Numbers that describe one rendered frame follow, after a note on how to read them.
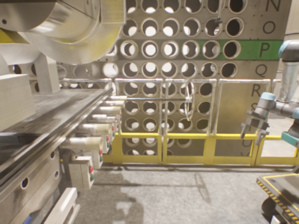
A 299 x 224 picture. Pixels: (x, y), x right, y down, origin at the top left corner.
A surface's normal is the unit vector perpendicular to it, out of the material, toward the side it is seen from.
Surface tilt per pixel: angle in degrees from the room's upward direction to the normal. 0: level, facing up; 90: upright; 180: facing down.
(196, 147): 90
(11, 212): 90
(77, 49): 90
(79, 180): 90
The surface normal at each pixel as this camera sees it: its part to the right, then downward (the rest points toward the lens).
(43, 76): -0.03, 0.32
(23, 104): 1.00, 0.01
